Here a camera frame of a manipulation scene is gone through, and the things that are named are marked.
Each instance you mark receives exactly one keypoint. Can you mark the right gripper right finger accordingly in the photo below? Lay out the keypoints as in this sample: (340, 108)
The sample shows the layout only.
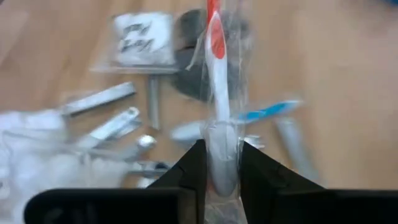
(273, 199)

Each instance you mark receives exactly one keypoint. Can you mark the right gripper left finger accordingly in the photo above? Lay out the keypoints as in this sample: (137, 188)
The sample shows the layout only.
(174, 199)

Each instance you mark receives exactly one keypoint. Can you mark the silver grey toothbrush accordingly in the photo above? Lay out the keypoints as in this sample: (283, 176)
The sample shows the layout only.
(295, 146)

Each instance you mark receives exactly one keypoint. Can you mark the blue white toothbrush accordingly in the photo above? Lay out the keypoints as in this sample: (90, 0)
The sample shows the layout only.
(270, 111)

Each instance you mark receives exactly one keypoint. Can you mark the cotton balls plastic bag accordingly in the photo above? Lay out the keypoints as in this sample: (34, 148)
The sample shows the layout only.
(62, 174)
(31, 124)

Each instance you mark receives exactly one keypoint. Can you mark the black round pad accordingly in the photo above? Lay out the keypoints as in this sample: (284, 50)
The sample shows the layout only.
(189, 81)

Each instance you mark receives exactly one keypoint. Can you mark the red white toothbrush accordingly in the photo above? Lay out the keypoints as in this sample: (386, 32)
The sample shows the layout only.
(217, 77)

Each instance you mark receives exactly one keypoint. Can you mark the white pouch with black writing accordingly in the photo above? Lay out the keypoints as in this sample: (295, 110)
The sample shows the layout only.
(143, 40)

